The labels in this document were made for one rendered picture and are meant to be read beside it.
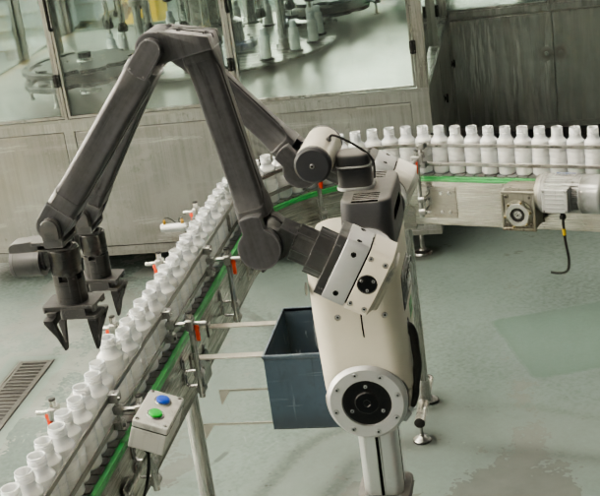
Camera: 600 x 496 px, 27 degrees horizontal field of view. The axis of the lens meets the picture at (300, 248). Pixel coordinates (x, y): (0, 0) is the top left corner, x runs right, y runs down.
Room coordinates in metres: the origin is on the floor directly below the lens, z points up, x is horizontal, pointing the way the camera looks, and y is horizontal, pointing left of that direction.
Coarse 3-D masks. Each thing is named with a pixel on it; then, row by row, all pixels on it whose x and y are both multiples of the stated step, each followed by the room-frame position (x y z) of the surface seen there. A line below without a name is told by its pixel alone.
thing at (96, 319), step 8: (104, 304) 2.15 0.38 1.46; (64, 312) 2.09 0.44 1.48; (72, 312) 2.09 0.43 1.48; (80, 312) 2.09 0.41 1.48; (88, 312) 2.10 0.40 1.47; (96, 312) 2.10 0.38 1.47; (104, 312) 2.13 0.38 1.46; (88, 320) 2.09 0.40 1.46; (96, 320) 2.08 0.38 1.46; (104, 320) 2.14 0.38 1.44; (96, 328) 2.09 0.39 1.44; (96, 336) 2.10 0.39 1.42; (96, 344) 2.11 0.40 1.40
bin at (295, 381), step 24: (288, 312) 3.23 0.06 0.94; (312, 312) 3.21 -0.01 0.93; (288, 336) 3.23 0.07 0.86; (312, 336) 3.22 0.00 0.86; (192, 360) 3.02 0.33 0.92; (264, 360) 2.93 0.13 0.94; (288, 360) 2.92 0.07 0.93; (312, 360) 2.91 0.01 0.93; (288, 384) 2.92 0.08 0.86; (312, 384) 2.91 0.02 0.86; (288, 408) 2.92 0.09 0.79; (312, 408) 2.91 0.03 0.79
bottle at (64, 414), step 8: (64, 408) 2.35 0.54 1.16; (56, 416) 2.32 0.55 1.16; (64, 416) 2.32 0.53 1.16; (72, 416) 2.33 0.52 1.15; (72, 424) 2.32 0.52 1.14; (72, 432) 2.31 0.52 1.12; (80, 432) 2.32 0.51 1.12; (80, 448) 2.32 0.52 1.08; (80, 456) 2.31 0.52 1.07; (80, 464) 2.31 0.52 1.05; (88, 464) 2.33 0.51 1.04; (88, 480) 2.32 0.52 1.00
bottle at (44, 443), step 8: (40, 440) 2.23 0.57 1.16; (48, 440) 2.23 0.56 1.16; (40, 448) 2.20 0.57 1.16; (48, 448) 2.20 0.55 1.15; (48, 456) 2.20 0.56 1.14; (56, 456) 2.21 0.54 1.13; (48, 464) 2.19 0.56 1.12; (56, 464) 2.20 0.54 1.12; (56, 472) 2.19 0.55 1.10; (64, 472) 2.21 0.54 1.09; (64, 480) 2.21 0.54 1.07; (64, 488) 2.20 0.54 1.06
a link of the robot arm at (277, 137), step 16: (176, 64) 2.51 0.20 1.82; (240, 96) 2.49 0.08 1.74; (240, 112) 2.49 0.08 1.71; (256, 112) 2.48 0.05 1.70; (256, 128) 2.49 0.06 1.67; (272, 128) 2.48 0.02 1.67; (288, 128) 2.50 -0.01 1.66; (272, 144) 2.48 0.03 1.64; (288, 144) 2.46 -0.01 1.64; (288, 160) 2.45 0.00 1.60; (288, 176) 2.45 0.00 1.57
